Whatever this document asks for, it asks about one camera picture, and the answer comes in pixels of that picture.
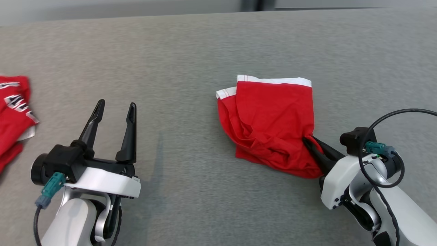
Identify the grey window frame post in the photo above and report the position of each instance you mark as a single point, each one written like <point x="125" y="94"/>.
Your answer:
<point x="257" y="5"/>

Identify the teal left camera connector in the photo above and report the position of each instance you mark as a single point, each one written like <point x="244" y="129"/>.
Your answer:
<point x="51" y="188"/>

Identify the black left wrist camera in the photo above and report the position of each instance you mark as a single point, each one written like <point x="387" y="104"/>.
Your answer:
<point x="65" y="160"/>

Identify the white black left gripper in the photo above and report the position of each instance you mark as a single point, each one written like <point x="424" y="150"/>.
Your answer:
<point x="109" y="181"/>

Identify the red basketball jersey with lettering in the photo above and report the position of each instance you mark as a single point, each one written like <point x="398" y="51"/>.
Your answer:
<point x="12" y="119"/>

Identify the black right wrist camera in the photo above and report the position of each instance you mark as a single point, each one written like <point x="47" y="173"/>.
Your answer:
<point x="353" y="140"/>

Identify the red shorts white trim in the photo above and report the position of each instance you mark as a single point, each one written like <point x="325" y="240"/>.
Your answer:
<point x="273" y="119"/>

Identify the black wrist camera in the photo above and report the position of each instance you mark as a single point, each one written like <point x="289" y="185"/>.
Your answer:
<point x="65" y="160"/>
<point x="353" y="140"/>

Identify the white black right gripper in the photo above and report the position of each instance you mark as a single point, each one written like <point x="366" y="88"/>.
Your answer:
<point x="341" y="177"/>

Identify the teal right camera connector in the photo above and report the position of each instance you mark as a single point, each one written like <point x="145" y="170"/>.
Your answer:
<point x="377" y="148"/>

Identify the teal camera connector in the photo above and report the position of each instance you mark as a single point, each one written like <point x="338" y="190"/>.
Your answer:
<point x="377" y="148"/>
<point x="51" y="188"/>

